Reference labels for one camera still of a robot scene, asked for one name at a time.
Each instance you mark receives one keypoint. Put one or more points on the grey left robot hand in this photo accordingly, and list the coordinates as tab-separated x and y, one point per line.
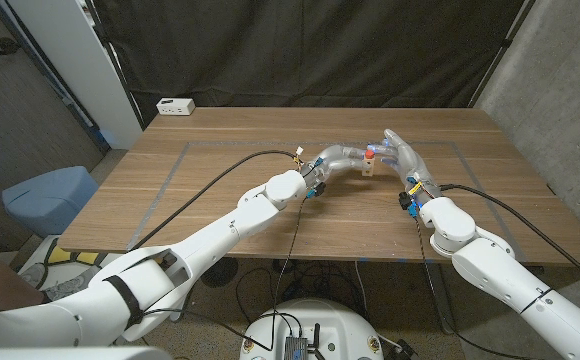
332	157

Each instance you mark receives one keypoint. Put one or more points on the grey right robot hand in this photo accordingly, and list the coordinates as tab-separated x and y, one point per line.
412	162

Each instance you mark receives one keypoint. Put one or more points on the wooden block with holes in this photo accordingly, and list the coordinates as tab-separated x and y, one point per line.
368	167

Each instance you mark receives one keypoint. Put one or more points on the wooden screw with red head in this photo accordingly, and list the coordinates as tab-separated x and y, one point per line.
369	153

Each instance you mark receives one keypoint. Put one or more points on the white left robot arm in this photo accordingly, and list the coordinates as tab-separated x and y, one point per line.
220	235

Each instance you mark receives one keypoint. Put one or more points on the grey tape outline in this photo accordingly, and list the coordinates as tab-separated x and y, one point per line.
245	143

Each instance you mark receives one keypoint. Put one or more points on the black backdrop curtain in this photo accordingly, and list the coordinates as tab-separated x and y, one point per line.
295	50

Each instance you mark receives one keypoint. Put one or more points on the grey table leg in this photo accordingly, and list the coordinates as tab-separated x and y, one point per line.
440	305

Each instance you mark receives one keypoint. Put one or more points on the black backdrop stand pole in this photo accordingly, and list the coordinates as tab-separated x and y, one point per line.
120	75
506	42

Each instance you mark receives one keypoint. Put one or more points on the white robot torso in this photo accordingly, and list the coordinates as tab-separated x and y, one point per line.
315	315

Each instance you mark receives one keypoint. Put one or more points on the round black floor fan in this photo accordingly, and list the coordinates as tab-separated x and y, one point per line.
220	272

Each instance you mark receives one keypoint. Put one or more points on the white power strip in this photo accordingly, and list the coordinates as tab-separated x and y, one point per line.
175	106

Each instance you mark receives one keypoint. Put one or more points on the black antenna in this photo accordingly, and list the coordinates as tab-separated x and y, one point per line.
316	340

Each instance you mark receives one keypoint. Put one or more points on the grey electronics box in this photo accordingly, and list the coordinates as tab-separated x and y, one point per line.
296	347

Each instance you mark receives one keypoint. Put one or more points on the white cabinet panel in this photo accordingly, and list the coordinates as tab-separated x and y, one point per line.
80	65

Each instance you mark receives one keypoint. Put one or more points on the blue-grey plastic bin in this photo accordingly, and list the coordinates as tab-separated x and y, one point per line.
45	200

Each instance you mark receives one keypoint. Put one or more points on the grey sneaker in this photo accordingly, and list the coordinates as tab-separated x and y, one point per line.
65	287

